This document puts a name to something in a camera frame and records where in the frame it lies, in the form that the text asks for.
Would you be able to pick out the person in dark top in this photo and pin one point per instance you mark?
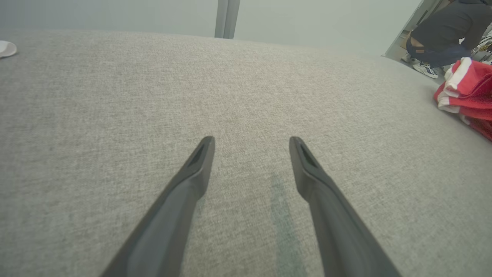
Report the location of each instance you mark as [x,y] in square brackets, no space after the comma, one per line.
[446,30]

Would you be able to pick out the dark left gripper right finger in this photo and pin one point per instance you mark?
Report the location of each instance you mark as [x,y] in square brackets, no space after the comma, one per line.
[338,231]

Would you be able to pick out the red Bulls jersey white sleeves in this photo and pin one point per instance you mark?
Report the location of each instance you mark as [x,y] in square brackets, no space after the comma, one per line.
[5,49]

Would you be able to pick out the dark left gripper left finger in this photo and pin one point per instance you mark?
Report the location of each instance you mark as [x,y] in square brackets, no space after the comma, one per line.
[169,223]

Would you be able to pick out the red garment with white stripes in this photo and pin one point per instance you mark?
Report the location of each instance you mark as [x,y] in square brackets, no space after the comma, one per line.
[472,88]

